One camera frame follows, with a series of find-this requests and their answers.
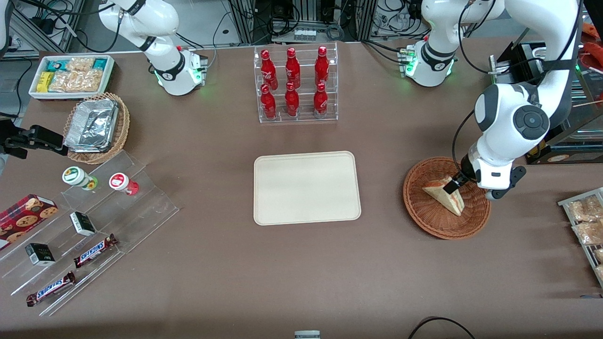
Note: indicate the grey power strip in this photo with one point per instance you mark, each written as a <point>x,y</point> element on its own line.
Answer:
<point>305,34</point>

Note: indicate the yellow snack pack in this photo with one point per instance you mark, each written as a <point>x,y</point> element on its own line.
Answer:
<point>44,81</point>

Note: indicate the white snack bin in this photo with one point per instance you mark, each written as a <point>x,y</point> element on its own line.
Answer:
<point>109,77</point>

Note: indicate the round brown wicker basket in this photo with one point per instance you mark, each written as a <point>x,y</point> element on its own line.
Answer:
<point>433,221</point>

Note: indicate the red lid white cup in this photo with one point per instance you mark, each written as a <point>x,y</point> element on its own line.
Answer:
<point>120,181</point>

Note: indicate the green lid white cup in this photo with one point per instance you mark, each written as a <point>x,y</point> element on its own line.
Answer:
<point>75,175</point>

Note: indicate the teal snack pack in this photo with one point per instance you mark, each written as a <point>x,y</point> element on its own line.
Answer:
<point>55,65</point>
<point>100,63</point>

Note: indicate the brown Snickers bar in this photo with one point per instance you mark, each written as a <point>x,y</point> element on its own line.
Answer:
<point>51,288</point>
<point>95,251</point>

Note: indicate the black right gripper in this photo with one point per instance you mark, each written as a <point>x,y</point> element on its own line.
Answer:
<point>29,138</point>

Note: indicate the clear bagged pastry snack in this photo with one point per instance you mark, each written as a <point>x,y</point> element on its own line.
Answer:
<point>599,255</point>
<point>599,273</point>
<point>584,209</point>
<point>589,232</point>

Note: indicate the red cola bottle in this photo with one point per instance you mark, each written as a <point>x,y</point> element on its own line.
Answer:
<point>321,67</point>
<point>268,103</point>
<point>292,68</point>
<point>320,100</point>
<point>269,70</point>
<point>291,101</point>

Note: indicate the small dark green box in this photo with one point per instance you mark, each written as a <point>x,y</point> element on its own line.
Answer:
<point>40,254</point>
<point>82,223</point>

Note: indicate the triangular sandwich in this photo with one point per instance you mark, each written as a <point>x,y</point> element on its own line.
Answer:
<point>443,198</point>

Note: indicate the black food warmer machine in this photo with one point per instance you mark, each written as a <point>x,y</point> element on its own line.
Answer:
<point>523,59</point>

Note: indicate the silver foil container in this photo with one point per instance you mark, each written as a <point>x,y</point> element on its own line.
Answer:
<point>92,125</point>

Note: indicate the clear acrylic bottle rack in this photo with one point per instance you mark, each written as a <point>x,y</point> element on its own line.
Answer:
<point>280,120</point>

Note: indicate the clear acrylic stepped stand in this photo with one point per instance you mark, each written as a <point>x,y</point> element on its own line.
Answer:
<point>141,197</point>

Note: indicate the oval tan wicker basket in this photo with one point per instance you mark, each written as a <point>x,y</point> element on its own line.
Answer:
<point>123,127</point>

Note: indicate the aluminium frame shelving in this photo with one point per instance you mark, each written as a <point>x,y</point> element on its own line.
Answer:
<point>56,28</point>

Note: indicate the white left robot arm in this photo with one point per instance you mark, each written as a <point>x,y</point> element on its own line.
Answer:
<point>497,122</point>

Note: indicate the small grey device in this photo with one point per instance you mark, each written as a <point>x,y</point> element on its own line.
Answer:
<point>307,334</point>

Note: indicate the red cookie box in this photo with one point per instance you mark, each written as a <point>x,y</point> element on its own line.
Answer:
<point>26,216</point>

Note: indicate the clear rice cracker bag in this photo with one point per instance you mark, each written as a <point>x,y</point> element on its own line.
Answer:
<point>63,82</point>
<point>89,81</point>
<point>81,64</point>

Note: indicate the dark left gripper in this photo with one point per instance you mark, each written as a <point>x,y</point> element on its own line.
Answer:
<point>465,168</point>

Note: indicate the red sausage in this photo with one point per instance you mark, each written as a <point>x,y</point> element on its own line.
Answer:
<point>592,29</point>
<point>594,49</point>

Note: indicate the cream plastic tray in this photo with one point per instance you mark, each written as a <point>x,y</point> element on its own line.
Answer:
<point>306,188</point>

